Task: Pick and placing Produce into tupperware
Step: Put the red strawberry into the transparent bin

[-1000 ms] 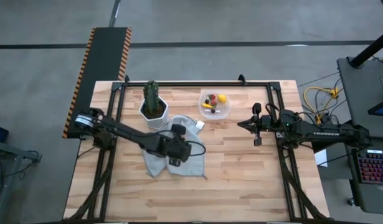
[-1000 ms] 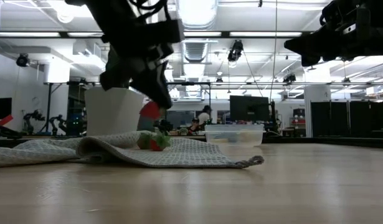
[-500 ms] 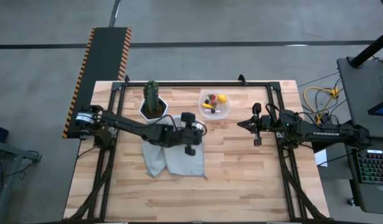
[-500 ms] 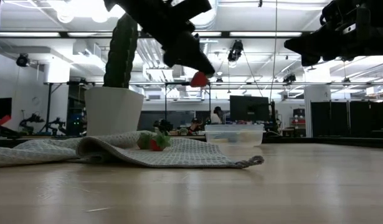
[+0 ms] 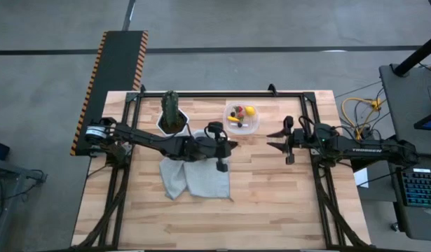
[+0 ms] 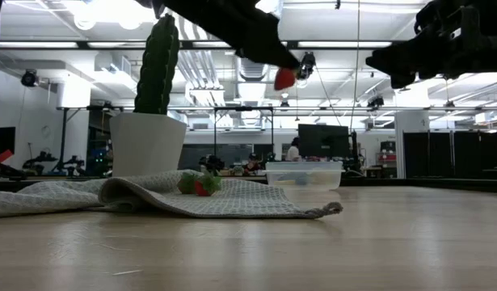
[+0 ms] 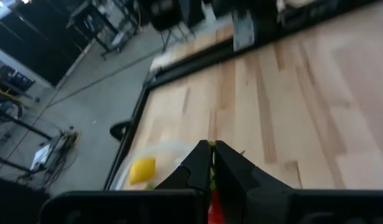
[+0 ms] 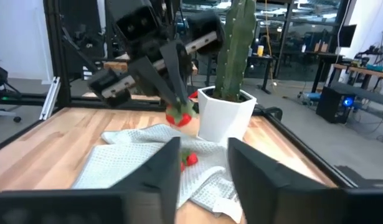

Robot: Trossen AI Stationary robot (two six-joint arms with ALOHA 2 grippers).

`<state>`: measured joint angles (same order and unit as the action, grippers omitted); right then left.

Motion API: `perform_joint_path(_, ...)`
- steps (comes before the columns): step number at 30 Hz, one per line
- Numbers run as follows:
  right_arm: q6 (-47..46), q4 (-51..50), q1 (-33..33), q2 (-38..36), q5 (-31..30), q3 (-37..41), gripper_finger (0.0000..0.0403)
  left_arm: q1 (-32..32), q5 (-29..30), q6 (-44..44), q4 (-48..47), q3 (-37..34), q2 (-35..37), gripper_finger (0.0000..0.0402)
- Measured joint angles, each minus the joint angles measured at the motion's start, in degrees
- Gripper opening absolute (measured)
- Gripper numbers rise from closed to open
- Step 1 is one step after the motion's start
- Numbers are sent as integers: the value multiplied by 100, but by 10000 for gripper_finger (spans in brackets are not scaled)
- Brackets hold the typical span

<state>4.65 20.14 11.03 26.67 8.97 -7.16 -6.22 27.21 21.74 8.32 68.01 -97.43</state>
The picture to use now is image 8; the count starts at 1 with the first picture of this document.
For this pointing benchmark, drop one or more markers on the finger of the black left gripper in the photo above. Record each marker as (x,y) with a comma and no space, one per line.
(175,68)
(150,74)

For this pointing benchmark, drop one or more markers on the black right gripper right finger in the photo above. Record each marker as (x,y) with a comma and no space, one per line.
(272,193)

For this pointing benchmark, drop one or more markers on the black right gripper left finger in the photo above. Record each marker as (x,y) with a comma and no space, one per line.
(154,193)

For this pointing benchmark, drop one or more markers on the red hand tool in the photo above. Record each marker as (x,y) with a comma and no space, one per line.
(193,94)

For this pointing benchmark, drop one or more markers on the green cactus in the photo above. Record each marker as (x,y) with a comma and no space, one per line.
(234,56)

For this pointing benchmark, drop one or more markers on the grey waffle cloth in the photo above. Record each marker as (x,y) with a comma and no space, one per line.
(116,161)

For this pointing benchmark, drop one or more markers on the yellow cup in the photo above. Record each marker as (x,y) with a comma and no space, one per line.
(260,50)

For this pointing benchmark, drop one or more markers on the white plant pot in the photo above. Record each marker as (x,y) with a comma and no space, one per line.
(222,121)

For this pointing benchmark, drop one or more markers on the white aluminium extrusion bar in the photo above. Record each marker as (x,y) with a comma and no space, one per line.
(49,99)

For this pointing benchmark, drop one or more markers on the black computer tower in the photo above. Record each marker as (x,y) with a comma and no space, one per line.
(331,105)

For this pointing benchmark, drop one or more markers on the black standing desk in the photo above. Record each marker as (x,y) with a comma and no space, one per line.
(326,54)

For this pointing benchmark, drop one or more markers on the wooden top desk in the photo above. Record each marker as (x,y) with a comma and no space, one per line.
(365,72)

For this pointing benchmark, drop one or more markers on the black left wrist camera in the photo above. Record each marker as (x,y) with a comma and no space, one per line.
(135,18)

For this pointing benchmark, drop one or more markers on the black aluminium table frame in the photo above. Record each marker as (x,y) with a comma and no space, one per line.
(57,46)

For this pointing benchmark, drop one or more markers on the black wall monitor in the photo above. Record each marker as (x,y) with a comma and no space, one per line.
(347,35)

